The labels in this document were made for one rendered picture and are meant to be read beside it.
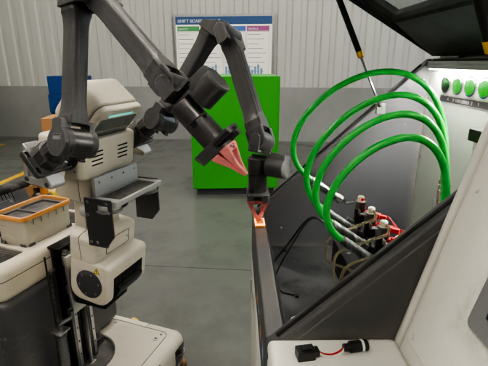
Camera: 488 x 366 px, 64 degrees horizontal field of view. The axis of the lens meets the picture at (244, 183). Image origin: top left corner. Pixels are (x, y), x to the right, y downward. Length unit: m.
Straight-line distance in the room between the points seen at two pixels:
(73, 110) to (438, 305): 0.91
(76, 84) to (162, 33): 6.70
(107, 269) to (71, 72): 0.63
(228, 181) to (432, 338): 3.84
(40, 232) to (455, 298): 1.36
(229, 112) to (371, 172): 3.02
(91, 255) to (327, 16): 6.61
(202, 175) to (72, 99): 3.36
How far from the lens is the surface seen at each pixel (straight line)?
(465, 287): 0.63
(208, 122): 0.82
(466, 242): 0.64
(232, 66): 1.28
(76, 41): 1.15
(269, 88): 4.24
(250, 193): 1.18
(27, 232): 1.58
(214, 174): 4.37
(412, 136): 0.75
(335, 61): 7.48
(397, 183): 1.40
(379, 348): 0.75
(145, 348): 1.85
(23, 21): 8.87
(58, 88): 7.53
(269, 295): 0.90
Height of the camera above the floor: 1.44
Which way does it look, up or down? 17 degrees down
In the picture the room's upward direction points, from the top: straight up
